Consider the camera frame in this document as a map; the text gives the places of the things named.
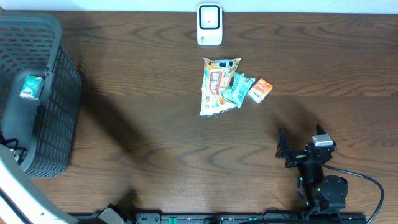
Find large orange white snack bag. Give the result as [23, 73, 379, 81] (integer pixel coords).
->
[199, 57, 241, 117]

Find black plastic mesh basket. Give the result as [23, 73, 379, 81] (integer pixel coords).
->
[1, 12, 82, 179]

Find teal white packet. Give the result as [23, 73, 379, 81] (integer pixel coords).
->
[19, 75, 45, 100]

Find black camera cable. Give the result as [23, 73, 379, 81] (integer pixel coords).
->
[322, 163, 386, 224]

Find white barcode scanner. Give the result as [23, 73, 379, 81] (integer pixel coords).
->
[197, 3, 223, 46]

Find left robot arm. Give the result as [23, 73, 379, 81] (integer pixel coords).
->
[1, 145, 78, 223]

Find orange red snack packet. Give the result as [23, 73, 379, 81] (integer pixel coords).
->
[248, 78, 273, 104]

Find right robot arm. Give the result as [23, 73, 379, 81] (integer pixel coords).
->
[275, 124, 348, 220]

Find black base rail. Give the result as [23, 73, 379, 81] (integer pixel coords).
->
[70, 204, 367, 224]

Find green snack packet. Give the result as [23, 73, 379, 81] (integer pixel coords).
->
[221, 72, 255, 108]

